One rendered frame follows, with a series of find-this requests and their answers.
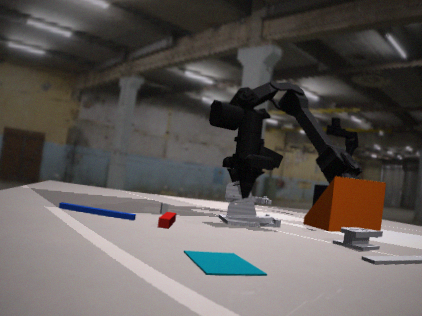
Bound blue flat bar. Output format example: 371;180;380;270
59;202;136;221

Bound teal flat plate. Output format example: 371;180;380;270
184;251;267;276

